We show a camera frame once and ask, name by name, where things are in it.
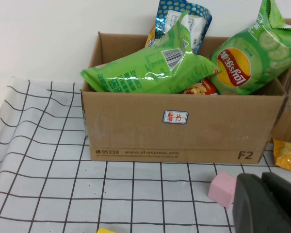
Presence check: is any green Lay's cucumber chips bag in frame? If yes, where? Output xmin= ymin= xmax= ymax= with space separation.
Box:
xmin=210 ymin=0 xmax=291 ymax=95

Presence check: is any white grid tablecloth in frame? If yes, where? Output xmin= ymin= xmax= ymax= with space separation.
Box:
xmin=0 ymin=76 xmax=291 ymax=233

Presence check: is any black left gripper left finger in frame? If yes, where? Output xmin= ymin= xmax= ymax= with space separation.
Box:
xmin=232 ymin=172 xmax=291 ymax=233

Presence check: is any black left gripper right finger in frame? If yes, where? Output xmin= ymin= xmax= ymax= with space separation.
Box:
xmin=261 ymin=171 xmax=291 ymax=226

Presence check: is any blue dotted snack pouch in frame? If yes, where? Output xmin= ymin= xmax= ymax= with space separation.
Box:
xmin=145 ymin=0 xmax=213 ymax=55

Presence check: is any red shrimp chips bag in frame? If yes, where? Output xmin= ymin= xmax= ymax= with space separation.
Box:
xmin=183 ymin=79 xmax=219 ymax=96

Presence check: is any pink foam cube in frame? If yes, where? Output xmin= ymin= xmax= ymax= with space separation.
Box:
xmin=208 ymin=171 xmax=238 ymax=209

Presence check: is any small yellow cracker packet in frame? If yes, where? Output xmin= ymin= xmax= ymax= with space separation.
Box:
xmin=273 ymin=138 xmax=291 ymax=174

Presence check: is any cardboard box marked F2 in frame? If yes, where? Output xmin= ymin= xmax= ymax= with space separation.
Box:
xmin=80 ymin=31 xmax=289 ymax=165

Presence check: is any green chips bag with barcode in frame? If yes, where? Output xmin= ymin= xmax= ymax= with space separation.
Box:
xmin=80 ymin=11 xmax=223 ymax=94

